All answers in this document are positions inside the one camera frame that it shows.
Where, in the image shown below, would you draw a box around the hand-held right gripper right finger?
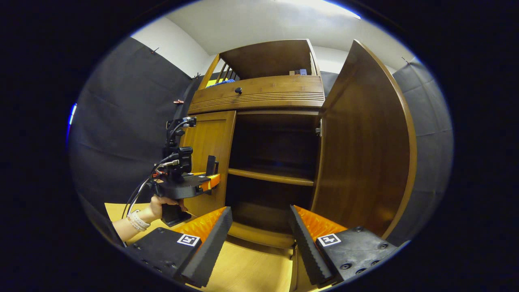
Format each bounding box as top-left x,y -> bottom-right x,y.
289,205 -> 400,286

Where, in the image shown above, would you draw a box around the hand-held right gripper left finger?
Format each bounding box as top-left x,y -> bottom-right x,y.
124,206 -> 234,288

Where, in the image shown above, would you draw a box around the wooden cabinet door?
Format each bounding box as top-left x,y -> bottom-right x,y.
180,110 -> 237,217
311,39 -> 418,240

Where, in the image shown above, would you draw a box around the wooden double-door shoe cabinet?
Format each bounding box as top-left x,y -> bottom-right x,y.
180,39 -> 327,250

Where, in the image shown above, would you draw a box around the wooden inner cabinet shelf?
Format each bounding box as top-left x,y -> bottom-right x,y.
228,167 -> 316,187

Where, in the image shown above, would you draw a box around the wooden cabinet drawer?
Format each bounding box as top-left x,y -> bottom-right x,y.
187,75 -> 326,115

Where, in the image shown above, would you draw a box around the white wristwatch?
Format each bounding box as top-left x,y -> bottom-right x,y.
127,209 -> 151,232

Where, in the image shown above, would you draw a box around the black backdrop cloth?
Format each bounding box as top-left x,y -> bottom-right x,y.
68,36 -> 454,246

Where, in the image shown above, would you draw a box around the left gripper cables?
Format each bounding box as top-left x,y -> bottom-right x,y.
122,160 -> 180,219

